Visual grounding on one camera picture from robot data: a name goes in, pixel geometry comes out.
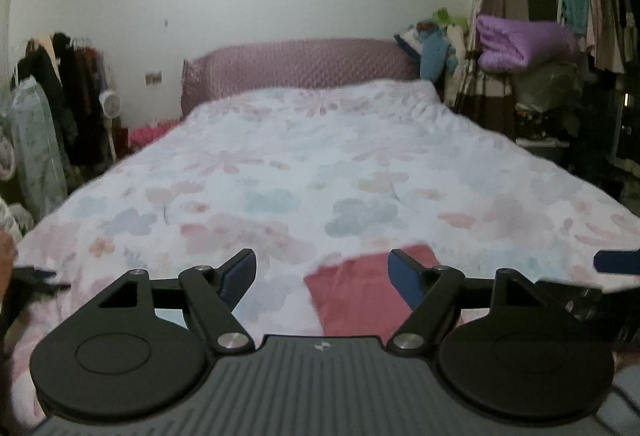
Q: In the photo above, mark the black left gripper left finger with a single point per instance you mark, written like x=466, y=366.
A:
x=211, y=296

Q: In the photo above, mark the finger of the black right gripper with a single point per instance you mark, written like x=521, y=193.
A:
x=617, y=262

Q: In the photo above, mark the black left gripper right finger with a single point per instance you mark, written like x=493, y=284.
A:
x=432, y=295

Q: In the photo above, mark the pink ribbed turtleneck top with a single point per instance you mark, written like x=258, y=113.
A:
x=355, y=298

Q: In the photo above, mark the hanging clothes in closet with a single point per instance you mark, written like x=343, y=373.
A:
x=607, y=30

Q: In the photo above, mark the dark clothes on rack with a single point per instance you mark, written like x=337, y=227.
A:
x=72, y=78

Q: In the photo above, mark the floral fleece bed blanket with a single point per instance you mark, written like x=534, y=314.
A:
x=309, y=179

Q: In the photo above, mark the magenta cloth pile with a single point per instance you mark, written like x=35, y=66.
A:
x=141, y=136

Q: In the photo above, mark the white standing fan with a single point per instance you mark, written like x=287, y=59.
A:
x=111, y=106

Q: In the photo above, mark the pink quilted headboard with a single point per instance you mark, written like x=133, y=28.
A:
x=308, y=64

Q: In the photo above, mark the blue plush toy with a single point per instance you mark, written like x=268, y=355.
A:
x=438, y=56

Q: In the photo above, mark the purple folded quilt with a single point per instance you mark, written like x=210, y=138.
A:
x=516, y=46

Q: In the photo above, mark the wall socket plate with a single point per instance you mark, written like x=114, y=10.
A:
x=153, y=78

